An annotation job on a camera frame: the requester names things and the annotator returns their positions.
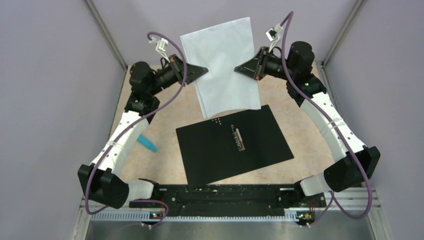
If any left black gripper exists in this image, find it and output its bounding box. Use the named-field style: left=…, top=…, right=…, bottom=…
left=149, top=53, right=209, bottom=96

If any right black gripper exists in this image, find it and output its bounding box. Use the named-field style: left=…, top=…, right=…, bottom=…
left=235, top=46, right=296, bottom=81

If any paper sheet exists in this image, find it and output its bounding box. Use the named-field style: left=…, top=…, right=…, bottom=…
left=180, top=17, right=261, bottom=118

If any grey black folder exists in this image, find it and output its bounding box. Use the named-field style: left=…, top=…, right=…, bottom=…
left=176, top=105, right=294, bottom=189

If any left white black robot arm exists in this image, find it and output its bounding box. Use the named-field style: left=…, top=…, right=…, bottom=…
left=77, top=54, right=209, bottom=209

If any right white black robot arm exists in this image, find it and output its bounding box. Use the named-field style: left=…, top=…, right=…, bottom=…
left=285, top=41, right=381, bottom=206

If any cyan marker pen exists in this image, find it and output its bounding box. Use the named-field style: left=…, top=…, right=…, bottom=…
left=137, top=134, right=158, bottom=153

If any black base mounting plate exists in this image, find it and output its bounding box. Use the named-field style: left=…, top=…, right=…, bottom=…
left=129, top=184, right=327, bottom=219

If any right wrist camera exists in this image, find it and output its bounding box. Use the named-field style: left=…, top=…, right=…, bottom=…
left=265, top=24, right=284, bottom=53

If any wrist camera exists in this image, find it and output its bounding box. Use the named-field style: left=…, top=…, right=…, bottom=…
left=149, top=37, right=170, bottom=62
left=265, top=24, right=284, bottom=53

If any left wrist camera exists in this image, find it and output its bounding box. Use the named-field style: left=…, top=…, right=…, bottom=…
left=149, top=37, right=170, bottom=62

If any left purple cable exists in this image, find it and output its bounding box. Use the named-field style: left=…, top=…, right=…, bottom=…
left=84, top=31, right=189, bottom=229

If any aluminium rail frame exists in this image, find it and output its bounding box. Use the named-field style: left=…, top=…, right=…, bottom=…
left=72, top=184, right=393, bottom=240

